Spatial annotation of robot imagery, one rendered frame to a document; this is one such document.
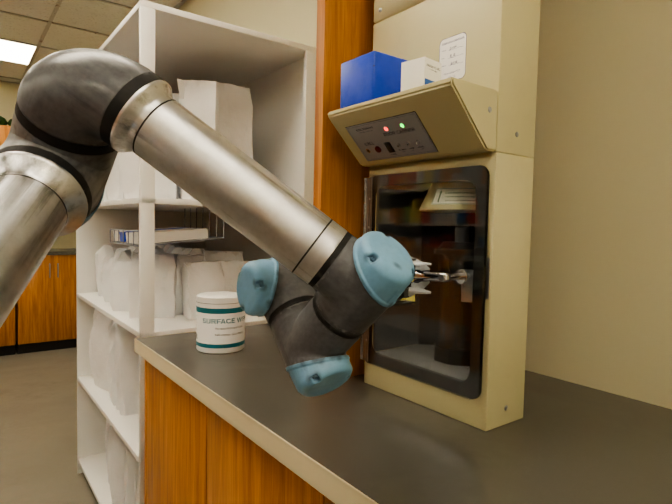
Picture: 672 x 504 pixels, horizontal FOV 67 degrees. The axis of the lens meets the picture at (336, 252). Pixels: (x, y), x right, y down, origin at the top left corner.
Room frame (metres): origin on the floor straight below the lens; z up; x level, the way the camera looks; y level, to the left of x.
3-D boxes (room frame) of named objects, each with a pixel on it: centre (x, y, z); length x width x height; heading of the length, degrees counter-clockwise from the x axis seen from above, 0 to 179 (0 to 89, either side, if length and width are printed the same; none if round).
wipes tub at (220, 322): (1.37, 0.31, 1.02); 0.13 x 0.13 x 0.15
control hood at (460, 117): (0.93, -0.12, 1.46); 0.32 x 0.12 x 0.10; 37
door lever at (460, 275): (0.88, -0.18, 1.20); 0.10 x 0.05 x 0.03; 37
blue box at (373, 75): (0.99, -0.07, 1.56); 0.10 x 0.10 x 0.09; 37
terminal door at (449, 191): (0.96, -0.16, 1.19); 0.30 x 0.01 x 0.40; 37
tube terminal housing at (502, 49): (1.04, -0.26, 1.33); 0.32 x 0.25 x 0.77; 37
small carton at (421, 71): (0.90, -0.14, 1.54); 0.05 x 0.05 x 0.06; 45
